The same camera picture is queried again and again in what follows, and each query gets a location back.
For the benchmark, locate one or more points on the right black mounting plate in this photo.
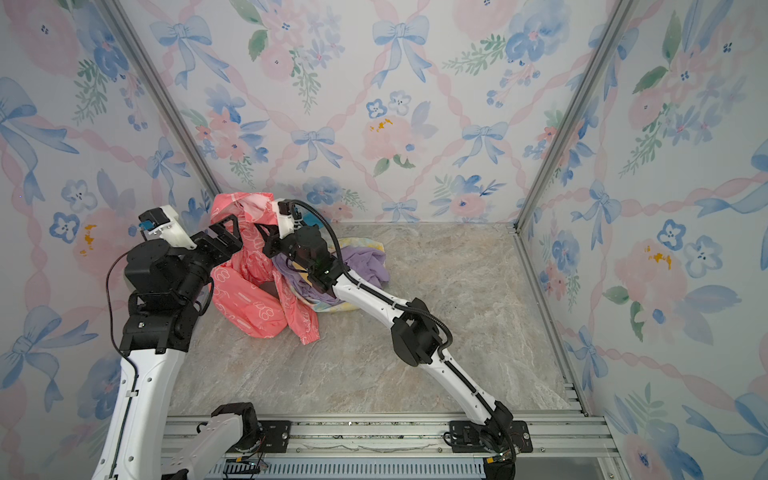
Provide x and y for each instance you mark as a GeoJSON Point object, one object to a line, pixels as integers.
{"type": "Point", "coordinates": [468, 437]}

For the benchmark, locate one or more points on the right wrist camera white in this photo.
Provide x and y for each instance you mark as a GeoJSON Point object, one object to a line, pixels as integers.
{"type": "Point", "coordinates": [286, 221]}

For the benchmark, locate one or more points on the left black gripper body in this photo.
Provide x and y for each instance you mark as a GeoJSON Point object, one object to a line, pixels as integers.
{"type": "Point", "coordinates": [210, 257]}

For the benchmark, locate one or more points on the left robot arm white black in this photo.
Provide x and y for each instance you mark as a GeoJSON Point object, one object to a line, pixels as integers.
{"type": "Point", "coordinates": [168, 271]}

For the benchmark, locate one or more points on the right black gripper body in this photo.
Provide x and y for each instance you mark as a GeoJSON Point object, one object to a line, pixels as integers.
{"type": "Point", "coordinates": [293, 251]}

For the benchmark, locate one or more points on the black mounting plate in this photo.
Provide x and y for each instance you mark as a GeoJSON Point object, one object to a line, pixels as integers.
{"type": "Point", "coordinates": [468, 437]}
{"type": "Point", "coordinates": [271, 436]}

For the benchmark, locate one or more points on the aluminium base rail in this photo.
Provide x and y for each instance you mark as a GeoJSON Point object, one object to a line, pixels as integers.
{"type": "Point", "coordinates": [366, 441]}

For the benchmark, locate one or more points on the right aluminium corner post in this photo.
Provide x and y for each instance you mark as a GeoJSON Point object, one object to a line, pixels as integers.
{"type": "Point", "coordinates": [614, 29]}

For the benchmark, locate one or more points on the aluminium corner post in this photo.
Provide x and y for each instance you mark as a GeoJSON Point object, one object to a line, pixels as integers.
{"type": "Point", "coordinates": [117, 19]}
{"type": "Point", "coordinates": [614, 29]}

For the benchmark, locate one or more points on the left aluminium corner post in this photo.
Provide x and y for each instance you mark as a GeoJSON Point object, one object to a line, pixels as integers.
{"type": "Point", "coordinates": [117, 19]}

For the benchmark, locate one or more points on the pale yellow floral cloth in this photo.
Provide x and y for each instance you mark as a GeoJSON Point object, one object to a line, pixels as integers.
{"type": "Point", "coordinates": [360, 246]}

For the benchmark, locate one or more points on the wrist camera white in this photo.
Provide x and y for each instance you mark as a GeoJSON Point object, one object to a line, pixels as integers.
{"type": "Point", "coordinates": [162, 223]}
{"type": "Point", "coordinates": [286, 221]}

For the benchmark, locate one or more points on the teal cloth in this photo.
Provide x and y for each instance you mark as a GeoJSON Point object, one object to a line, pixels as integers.
{"type": "Point", "coordinates": [311, 219]}

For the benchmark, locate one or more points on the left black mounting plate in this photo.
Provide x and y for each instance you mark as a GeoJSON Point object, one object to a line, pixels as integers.
{"type": "Point", "coordinates": [271, 436]}

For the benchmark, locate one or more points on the pink patterned cloth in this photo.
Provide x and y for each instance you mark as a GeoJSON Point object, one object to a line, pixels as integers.
{"type": "Point", "coordinates": [249, 290]}

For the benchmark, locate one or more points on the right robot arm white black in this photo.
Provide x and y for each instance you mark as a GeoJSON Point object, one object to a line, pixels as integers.
{"type": "Point", "coordinates": [419, 338]}

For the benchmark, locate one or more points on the purple cloth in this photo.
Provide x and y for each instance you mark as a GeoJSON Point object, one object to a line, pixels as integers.
{"type": "Point", "coordinates": [366, 264]}

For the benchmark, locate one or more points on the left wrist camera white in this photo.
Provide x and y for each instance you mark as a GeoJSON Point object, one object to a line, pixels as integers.
{"type": "Point", "coordinates": [162, 223]}

